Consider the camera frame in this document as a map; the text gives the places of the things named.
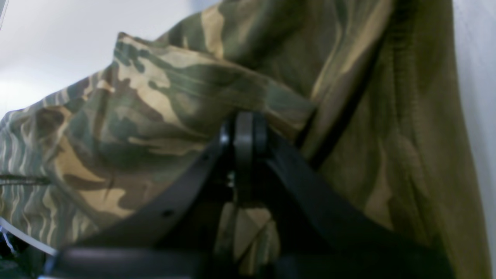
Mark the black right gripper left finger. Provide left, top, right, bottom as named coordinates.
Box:
left=41, top=120, right=234, bottom=279

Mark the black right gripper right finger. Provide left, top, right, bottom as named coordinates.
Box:
left=234, top=112, right=454, bottom=279

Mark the camouflage T-shirt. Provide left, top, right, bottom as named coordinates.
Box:
left=1, top=0, right=494, bottom=279

